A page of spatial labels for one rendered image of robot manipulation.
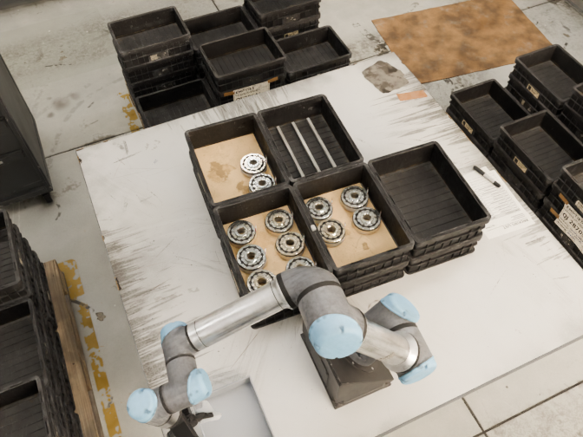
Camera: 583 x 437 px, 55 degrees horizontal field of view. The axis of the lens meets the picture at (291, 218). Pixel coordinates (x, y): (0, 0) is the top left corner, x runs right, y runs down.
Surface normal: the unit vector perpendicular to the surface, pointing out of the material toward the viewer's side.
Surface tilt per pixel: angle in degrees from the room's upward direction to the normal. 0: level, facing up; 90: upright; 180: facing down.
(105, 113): 0
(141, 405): 16
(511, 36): 0
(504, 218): 0
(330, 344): 79
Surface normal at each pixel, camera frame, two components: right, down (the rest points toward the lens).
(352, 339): 0.19, 0.69
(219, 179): 0.00, -0.58
